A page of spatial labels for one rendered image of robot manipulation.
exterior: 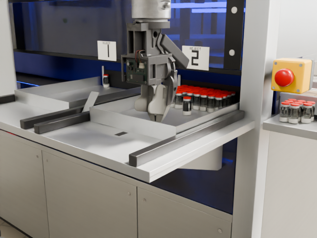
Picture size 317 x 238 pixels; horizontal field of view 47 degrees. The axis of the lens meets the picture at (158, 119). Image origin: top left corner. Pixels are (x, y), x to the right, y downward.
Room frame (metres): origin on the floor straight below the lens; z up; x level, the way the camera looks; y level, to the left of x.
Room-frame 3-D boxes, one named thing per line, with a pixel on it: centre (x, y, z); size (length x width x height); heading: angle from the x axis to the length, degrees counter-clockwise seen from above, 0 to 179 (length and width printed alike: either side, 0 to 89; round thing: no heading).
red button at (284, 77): (0.80, -0.28, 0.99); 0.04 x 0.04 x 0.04; 51
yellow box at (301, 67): (0.84, -0.31, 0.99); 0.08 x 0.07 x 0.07; 141
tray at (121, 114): (0.90, -0.04, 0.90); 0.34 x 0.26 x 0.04; 141
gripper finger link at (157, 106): (0.71, 0.00, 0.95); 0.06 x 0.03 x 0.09; 141
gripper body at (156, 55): (0.72, 0.02, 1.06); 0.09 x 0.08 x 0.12; 141
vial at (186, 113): (0.90, -0.07, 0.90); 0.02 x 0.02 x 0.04
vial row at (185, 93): (0.97, -0.10, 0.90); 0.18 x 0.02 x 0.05; 51
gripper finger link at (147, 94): (0.73, 0.03, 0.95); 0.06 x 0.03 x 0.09; 141
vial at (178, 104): (0.97, -0.06, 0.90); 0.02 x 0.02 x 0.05
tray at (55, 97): (1.12, 0.22, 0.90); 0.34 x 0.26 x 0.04; 141
